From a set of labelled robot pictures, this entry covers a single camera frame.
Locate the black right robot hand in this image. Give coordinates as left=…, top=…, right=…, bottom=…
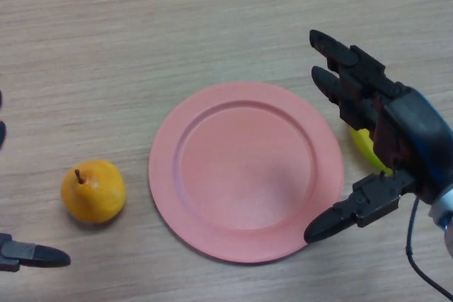
left=303, top=29, right=453, bottom=245

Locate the yellow orange pear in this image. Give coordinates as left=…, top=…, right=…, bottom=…
left=59, top=159, right=127, bottom=225

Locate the yellow green starfruit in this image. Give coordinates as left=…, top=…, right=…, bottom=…
left=350, top=127, right=394, bottom=176

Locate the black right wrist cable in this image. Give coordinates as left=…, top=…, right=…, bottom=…
left=405, top=195, right=453, bottom=300

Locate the pink round plate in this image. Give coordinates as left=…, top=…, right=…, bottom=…
left=148, top=81, right=345, bottom=265

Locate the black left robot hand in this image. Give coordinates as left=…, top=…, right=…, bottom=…
left=0, top=89, right=72, bottom=273

